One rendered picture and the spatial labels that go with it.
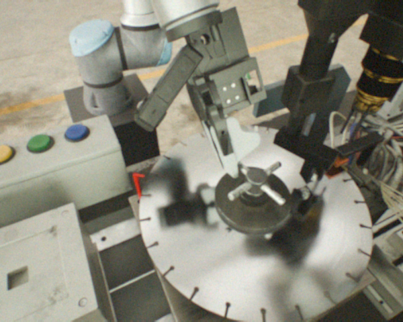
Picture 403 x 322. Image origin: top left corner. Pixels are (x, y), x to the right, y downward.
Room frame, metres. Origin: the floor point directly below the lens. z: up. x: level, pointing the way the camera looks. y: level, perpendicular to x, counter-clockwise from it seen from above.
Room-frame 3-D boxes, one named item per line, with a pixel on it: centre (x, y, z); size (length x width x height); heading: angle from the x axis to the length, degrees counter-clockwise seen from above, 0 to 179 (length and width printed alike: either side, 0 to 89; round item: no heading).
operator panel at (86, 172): (0.40, 0.31, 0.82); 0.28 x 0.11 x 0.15; 117
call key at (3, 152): (0.38, 0.38, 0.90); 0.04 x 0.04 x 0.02
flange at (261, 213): (0.25, -0.07, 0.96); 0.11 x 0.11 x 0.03
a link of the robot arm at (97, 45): (0.76, 0.29, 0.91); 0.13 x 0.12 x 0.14; 106
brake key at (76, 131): (0.44, 0.26, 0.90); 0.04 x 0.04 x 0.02
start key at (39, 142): (0.41, 0.32, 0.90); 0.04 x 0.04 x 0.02
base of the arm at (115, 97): (0.76, 0.29, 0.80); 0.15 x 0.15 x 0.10
